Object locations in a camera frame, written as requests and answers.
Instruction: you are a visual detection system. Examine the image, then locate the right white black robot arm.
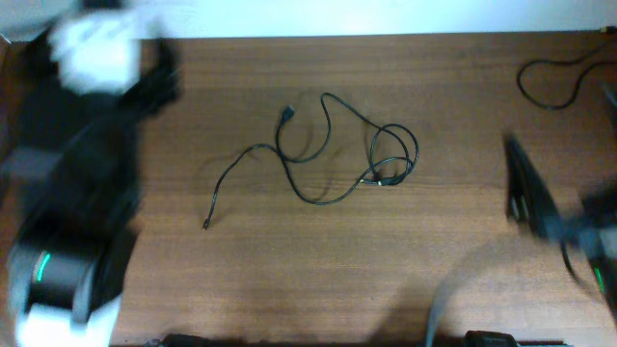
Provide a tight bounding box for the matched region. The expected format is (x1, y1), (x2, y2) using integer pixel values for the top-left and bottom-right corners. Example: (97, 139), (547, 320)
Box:
(503, 134), (616, 315)

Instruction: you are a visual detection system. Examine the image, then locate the black usb cable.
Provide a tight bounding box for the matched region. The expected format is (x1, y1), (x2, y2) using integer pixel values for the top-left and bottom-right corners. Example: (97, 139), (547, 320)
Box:
(201, 92), (420, 230)
(516, 26), (617, 111)

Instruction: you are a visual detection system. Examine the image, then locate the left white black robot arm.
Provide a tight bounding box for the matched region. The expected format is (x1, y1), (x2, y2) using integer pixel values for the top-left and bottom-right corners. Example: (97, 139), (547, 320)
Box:
(1, 39), (179, 346)

